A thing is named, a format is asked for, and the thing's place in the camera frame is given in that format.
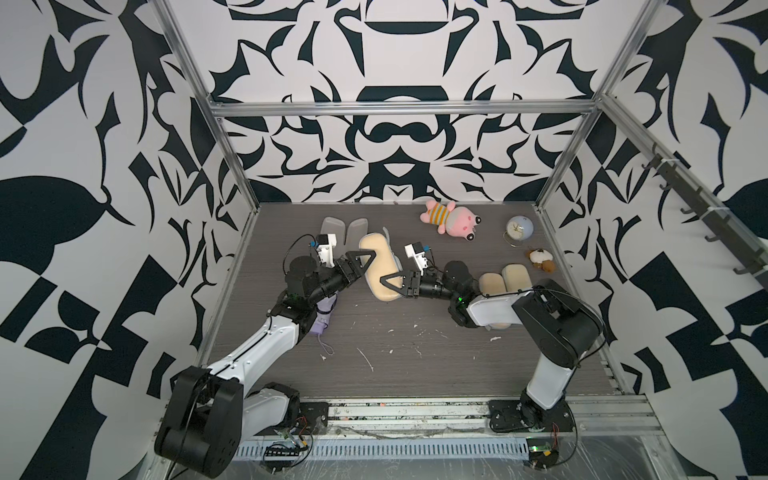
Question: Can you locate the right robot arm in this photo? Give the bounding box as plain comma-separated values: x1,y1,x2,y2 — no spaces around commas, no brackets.
380,261,606,433

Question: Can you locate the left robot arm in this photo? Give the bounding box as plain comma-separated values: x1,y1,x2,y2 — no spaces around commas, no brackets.
154,250,377,478

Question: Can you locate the pink plush toy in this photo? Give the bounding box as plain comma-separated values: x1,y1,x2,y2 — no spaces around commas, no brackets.
420,200,482,241

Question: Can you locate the blue alarm clock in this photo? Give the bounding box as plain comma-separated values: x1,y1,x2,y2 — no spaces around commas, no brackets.
503,215,535,247

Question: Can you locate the brown white plush toy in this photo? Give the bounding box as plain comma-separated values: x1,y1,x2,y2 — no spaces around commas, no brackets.
527,249,557,273

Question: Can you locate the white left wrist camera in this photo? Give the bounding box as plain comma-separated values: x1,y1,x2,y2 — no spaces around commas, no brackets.
314,234,337,268

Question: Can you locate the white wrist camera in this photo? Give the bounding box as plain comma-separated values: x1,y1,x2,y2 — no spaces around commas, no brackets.
404,242,430,276
314,234,337,268

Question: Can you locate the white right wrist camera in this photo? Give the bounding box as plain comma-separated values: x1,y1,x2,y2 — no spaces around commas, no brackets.
404,242,430,276

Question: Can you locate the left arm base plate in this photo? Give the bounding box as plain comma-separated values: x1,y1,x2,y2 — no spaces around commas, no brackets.
242,399,330,439

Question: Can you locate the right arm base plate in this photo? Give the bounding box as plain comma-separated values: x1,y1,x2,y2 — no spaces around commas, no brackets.
488,398,575,433

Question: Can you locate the wall hook rack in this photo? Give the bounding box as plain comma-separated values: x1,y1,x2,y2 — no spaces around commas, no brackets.
643,142,767,290

